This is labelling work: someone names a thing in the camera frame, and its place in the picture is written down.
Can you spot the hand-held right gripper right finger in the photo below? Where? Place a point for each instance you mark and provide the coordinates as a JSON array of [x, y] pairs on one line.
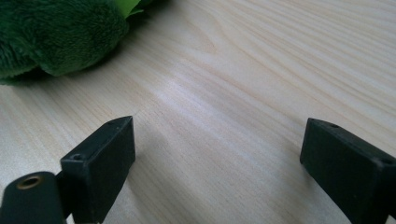
[[351, 168]]

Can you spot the green fuzzy sock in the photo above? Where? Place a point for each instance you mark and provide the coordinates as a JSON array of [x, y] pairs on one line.
[[62, 34]]

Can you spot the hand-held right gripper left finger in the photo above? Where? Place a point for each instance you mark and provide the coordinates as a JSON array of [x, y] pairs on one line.
[[99, 168]]

